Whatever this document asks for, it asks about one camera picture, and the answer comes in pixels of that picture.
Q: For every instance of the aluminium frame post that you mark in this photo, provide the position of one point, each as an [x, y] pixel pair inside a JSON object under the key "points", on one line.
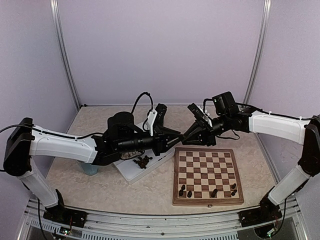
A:
{"points": [[54, 5], [259, 50]]}

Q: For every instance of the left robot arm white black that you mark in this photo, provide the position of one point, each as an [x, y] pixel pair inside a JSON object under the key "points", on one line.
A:
{"points": [[97, 149]]}

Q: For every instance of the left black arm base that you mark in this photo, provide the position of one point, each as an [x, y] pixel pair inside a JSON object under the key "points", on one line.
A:
{"points": [[63, 215]]}

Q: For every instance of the white divided plastic tray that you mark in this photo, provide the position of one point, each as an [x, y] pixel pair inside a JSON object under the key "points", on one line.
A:
{"points": [[132, 172]]}

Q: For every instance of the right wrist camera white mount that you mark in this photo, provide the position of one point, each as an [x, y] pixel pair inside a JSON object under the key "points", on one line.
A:
{"points": [[200, 114]]}

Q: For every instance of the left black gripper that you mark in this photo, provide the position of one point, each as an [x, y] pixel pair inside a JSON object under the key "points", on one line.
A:
{"points": [[161, 139]]}

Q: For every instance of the right aluminium frame post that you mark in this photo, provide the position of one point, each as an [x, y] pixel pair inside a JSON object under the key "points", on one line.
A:
{"points": [[259, 50]]}

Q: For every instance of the wooden chess board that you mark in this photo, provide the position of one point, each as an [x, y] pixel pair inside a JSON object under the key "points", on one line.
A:
{"points": [[202, 170]]}

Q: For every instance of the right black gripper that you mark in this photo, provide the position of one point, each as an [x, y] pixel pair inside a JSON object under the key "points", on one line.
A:
{"points": [[208, 138]]}

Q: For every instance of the pile of white chess pieces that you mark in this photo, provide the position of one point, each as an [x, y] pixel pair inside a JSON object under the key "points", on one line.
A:
{"points": [[126, 156]]}

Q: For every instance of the left aluminium frame post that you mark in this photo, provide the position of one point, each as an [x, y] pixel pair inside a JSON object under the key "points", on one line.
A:
{"points": [[54, 5]]}

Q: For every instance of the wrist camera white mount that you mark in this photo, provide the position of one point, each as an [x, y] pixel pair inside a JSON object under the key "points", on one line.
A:
{"points": [[200, 114], [155, 118]]}

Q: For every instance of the dark rook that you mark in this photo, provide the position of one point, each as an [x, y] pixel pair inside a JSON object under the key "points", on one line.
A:
{"points": [[180, 193]]}

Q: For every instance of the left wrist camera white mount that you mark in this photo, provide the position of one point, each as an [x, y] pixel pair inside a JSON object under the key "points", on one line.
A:
{"points": [[155, 118]]}

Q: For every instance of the dark chess piece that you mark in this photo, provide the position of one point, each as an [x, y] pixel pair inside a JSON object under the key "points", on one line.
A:
{"points": [[214, 193]]}

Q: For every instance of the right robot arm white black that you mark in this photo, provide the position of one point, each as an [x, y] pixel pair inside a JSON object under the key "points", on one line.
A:
{"points": [[295, 137]]}

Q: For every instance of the dark piece corner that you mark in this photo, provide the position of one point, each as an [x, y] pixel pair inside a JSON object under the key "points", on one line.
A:
{"points": [[233, 193]]}

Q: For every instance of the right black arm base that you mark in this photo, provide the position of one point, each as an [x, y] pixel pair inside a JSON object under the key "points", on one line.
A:
{"points": [[265, 212]]}

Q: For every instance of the light blue cup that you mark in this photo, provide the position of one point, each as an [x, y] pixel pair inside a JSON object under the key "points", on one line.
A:
{"points": [[88, 168]]}

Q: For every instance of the pile of dark chess pieces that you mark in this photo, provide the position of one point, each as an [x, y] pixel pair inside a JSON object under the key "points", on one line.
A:
{"points": [[142, 162]]}

